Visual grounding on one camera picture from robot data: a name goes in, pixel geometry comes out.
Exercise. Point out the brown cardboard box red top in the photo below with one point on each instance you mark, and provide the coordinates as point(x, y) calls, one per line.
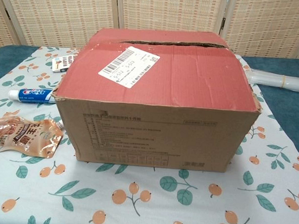
point(165, 92)

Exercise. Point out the orange brown snack pouch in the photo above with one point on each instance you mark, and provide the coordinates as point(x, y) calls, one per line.
point(22, 133)

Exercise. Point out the floral fruit print tablecloth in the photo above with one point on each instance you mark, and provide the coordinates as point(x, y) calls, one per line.
point(135, 203)

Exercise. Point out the blue white toothpaste tube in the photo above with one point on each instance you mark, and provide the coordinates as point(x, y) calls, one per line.
point(31, 95)

